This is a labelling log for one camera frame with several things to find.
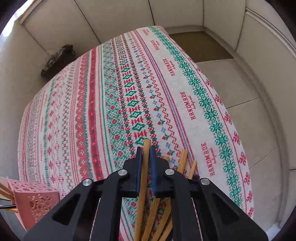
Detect white lower cabinets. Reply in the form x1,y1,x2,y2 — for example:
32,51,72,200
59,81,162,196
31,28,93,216
19,1,295,170

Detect pink perforated utensil basket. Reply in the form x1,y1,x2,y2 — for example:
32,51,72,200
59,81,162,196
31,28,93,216
1,177,60,230

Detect bamboo chopstick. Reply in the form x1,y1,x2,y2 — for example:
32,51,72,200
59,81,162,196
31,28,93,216
141,155,171,241
0,190,14,201
134,139,151,241
156,158,201,240
0,183,14,196
152,149,188,241

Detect brown floor mat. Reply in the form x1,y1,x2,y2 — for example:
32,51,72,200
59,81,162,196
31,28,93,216
170,32,233,63

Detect black chopstick gold band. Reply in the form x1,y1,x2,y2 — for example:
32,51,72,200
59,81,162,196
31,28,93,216
0,205,16,209

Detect patterned striped tablecloth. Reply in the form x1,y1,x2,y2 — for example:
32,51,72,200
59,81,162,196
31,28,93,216
17,25,255,241

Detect dark trash bin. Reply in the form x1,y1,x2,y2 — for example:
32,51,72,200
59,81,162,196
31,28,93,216
40,45,76,80

